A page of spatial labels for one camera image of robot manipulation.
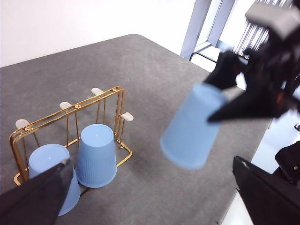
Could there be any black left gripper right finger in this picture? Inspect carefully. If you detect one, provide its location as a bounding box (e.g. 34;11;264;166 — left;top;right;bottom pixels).
232;156;300;225

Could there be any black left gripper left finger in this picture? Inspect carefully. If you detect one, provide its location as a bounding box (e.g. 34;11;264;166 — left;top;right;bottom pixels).
0;158;75;225

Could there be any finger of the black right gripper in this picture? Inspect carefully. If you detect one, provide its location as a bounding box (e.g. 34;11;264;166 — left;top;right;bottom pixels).
203;50;246;91
207;90;283;122

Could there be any blue ribbed plastic cup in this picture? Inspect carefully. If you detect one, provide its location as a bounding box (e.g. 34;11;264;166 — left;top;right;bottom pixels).
75;123;117;188
160;83;228;171
28;143;82;217

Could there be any black metal stand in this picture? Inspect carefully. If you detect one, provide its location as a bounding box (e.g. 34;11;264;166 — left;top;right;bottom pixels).
189;42;220;64

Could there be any grey slatted radiator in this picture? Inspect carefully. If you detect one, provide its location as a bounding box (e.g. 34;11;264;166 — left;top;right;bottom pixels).
234;0;291;57

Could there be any black case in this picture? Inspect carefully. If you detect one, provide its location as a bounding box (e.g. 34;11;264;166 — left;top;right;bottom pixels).
274;140;300;186

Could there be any pale grey window frame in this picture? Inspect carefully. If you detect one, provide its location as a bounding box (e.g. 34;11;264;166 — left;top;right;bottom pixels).
180;0;235;61

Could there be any pale grey camera box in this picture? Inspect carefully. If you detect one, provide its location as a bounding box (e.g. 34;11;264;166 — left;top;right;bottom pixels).
245;2;300;40

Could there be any gold wire cup holder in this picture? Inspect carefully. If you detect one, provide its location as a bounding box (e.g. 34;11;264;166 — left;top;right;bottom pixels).
9;86;135;186

